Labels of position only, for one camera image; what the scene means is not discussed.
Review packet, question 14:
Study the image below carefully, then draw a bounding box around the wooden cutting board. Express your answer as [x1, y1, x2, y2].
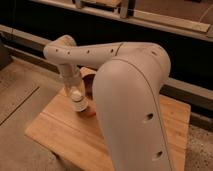
[25, 90, 191, 171]

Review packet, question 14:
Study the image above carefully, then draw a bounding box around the brown ceramic cup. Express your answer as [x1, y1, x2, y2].
[80, 67, 96, 99]

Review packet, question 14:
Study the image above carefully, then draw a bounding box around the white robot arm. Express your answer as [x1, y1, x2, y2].
[43, 35, 175, 171]

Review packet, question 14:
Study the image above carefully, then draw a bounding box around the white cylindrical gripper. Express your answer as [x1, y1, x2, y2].
[64, 78, 88, 112]

